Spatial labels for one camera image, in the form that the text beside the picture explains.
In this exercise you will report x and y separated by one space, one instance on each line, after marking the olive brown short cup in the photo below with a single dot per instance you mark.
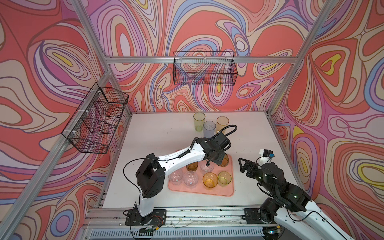
225 161

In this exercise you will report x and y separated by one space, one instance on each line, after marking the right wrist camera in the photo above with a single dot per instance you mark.
267 153

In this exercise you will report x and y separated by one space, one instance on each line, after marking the tall yellow-green cup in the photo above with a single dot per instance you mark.
199 119

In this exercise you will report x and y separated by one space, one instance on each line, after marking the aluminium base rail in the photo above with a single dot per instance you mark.
227 216

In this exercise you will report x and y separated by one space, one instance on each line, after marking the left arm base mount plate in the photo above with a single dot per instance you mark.
156 219

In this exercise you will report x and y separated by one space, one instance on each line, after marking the green short cup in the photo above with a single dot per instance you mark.
225 178

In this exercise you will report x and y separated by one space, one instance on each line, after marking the pink plastic tray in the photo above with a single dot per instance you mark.
225 191

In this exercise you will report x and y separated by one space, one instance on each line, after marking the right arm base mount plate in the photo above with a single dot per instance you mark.
259 216

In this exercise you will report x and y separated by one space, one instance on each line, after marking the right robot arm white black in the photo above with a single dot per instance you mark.
288 205

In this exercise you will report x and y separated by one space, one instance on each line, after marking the clear short glass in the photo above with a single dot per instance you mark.
176 177
190 179
204 168

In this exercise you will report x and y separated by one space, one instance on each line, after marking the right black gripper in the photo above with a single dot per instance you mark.
248 163

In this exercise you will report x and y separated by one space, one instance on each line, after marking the tall blue cup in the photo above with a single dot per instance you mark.
209 128

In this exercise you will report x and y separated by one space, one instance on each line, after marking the amber cup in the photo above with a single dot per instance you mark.
210 180

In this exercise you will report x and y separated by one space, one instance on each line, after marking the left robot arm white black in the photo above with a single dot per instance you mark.
153 170

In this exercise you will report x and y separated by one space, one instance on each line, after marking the black wire basket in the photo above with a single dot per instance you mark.
99 115
204 68

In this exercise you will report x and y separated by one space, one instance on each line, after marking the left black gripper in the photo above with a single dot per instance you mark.
219 161

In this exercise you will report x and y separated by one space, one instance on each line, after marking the tall orange cup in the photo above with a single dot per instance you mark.
221 122

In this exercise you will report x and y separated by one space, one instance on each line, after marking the black wire basket left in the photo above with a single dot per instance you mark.
99 115

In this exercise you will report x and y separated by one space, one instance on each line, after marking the black wire basket back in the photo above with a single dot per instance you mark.
204 68

